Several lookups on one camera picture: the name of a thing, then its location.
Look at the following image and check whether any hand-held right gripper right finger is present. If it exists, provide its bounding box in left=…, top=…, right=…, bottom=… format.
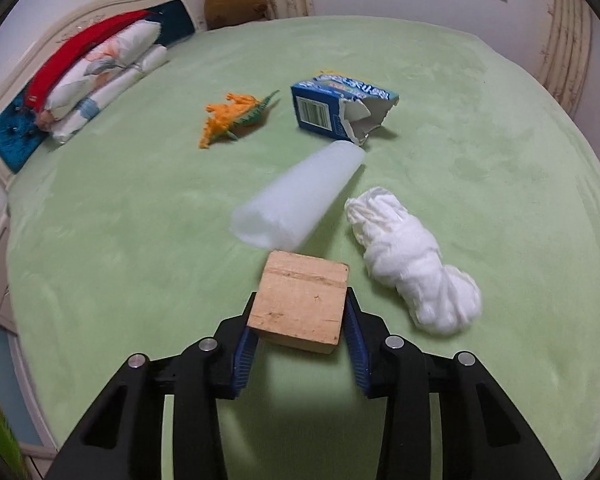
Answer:
left=341, top=286, right=563, bottom=480

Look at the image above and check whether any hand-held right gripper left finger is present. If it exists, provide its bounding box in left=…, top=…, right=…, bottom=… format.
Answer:
left=45, top=291, right=259, bottom=480

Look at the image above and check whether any wooden block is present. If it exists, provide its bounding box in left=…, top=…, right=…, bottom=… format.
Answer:
left=247, top=251, right=351, bottom=356

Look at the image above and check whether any crumpled white tissue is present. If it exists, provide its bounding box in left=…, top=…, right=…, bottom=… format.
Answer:
left=345, top=186, right=482, bottom=337

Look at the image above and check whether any bed with green blanket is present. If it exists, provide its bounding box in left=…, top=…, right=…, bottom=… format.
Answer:
left=5, top=15, right=600, bottom=480

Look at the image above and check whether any orange toy dinosaur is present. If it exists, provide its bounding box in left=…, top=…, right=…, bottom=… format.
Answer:
left=198, top=90, right=281, bottom=150

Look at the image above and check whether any torn blue carton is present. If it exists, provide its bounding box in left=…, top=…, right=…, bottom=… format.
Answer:
left=291, top=71, right=400, bottom=148

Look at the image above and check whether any cream blue padded headboard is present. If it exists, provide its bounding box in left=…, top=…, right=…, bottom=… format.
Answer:
left=0, top=0, right=197, bottom=191

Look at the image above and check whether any white floral pillow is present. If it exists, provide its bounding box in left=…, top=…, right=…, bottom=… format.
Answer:
left=42, top=22, right=162, bottom=121

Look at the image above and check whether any red pillow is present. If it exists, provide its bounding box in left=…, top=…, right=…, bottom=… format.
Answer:
left=26, top=10, right=151, bottom=111

